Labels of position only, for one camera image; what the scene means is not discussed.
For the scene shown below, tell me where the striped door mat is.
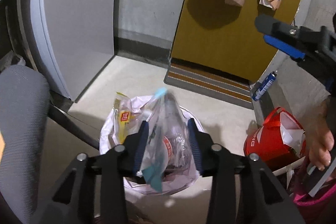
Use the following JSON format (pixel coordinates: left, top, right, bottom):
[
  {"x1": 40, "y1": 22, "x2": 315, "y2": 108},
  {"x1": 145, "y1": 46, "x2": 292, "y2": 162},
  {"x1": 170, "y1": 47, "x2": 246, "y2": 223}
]
[{"x1": 164, "y1": 63, "x2": 253, "y2": 110}]

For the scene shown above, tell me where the clear plastic zip bag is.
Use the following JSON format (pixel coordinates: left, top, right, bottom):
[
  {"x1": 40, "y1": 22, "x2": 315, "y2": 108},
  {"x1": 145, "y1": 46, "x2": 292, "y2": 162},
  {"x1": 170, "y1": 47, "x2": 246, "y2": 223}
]
[{"x1": 139, "y1": 88, "x2": 192, "y2": 193}]

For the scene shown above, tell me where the red white instant noodle cup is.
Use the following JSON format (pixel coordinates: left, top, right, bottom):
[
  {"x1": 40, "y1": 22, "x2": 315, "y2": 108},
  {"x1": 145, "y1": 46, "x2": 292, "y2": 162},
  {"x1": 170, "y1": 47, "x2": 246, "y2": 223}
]
[{"x1": 163, "y1": 136, "x2": 173, "y2": 169}]

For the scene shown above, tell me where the right hand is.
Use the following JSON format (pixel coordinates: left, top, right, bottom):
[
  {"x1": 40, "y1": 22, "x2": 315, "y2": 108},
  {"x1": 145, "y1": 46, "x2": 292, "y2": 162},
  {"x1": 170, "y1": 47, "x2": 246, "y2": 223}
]
[{"x1": 306, "y1": 98, "x2": 334, "y2": 171}]

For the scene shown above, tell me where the yellow snack wrapper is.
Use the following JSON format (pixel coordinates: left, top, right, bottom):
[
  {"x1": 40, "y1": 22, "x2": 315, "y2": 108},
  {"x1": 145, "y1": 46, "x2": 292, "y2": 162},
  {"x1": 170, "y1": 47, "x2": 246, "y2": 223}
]
[{"x1": 113, "y1": 92, "x2": 135, "y2": 144}]

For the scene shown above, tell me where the grey refrigerator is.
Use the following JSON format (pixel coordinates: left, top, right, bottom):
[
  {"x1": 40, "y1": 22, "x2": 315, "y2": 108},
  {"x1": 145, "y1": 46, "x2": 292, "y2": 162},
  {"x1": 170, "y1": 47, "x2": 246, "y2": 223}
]
[{"x1": 21, "y1": 0, "x2": 114, "y2": 101}]

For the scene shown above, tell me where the trash bin with pink liner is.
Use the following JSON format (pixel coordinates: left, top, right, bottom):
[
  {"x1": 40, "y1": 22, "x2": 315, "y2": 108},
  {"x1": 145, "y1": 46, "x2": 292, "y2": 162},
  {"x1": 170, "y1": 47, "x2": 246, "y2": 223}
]
[{"x1": 99, "y1": 89, "x2": 203, "y2": 195}]

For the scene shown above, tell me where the mustard yellow door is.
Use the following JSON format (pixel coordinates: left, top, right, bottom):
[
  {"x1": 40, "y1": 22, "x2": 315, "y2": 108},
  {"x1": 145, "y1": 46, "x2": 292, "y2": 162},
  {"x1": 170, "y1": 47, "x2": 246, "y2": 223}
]
[{"x1": 171, "y1": 0, "x2": 300, "y2": 83}]

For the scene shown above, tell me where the grey office chair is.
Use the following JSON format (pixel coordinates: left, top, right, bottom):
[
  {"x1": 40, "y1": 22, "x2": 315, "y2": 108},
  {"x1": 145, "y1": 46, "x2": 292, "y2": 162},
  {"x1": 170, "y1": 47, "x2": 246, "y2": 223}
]
[{"x1": 0, "y1": 64, "x2": 100, "y2": 224}]

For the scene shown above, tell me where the blue spray can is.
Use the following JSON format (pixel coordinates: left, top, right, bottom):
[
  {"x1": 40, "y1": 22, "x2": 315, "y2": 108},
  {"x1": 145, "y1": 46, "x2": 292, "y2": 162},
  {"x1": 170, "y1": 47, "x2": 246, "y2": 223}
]
[{"x1": 252, "y1": 71, "x2": 277, "y2": 101}]

